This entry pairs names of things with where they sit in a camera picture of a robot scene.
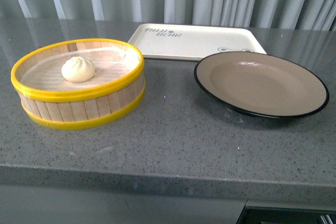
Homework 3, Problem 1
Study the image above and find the white rectangular bear tray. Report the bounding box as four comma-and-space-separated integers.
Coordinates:
128, 24, 266, 61

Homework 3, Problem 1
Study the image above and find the yellow rimmed wooden steamer basket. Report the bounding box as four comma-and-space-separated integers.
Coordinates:
11, 38, 145, 130

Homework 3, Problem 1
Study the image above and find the white steamed bun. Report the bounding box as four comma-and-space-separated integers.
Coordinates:
61, 57, 96, 83

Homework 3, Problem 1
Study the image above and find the white mesh steamer liner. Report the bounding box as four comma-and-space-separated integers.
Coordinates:
20, 47, 140, 91

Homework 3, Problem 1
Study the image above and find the beige plate with black rim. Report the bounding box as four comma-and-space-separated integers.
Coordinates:
194, 51, 330, 118

